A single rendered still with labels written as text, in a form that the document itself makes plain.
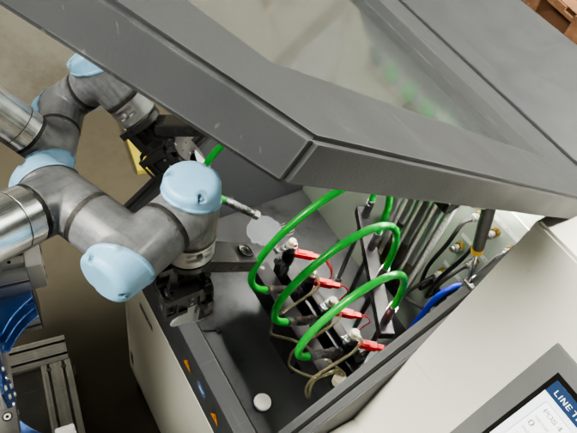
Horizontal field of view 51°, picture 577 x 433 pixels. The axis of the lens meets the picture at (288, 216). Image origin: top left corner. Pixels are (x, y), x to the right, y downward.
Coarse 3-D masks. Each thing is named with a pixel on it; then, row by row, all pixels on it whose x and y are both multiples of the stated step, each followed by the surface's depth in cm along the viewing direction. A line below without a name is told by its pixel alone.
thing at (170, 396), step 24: (144, 312) 157; (144, 336) 169; (144, 360) 182; (168, 360) 150; (144, 384) 198; (168, 384) 161; (168, 408) 173; (192, 408) 144; (168, 432) 186; (192, 432) 153
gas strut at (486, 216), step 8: (480, 216) 78; (488, 216) 77; (480, 224) 80; (488, 224) 79; (480, 232) 82; (488, 232) 82; (480, 240) 84; (472, 248) 89; (480, 248) 87; (472, 264) 95; (472, 272) 99; (464, 280) 105; (472, 288) 103
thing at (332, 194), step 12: (336, 192) 104; (312, 204) 104; (300, 216) 104; (384, 216) 123; (288, 228) 105; (276, 240) 106; (372, 240) 130; (264, 252) 107; (252, 276) 111; (252, 288) 115; (264, 288) 119; (276, 288) 121
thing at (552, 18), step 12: (528, 0) 300; (540, 0) 294; (552, 0) 287; (564, 0) 284; (576, 0) 286; (540, 12) 300; (552, 12) 302; (564, 12) 283; (576, 12) 279; (552, 24) 295; (564, 24) 297; (576, 24) 278; (576, 36) 280
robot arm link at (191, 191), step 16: (176, 176) 74; (192, 176) 74; (208, 176) 75; (176, 192) 72; (192, 192) 73; (208, 192) 73; (176, 208) 73; (192, 208) 73; (208, 208) 74; (192, 224) 74; (208, 224) 77; (192, 240) 75; (208, 240) 80
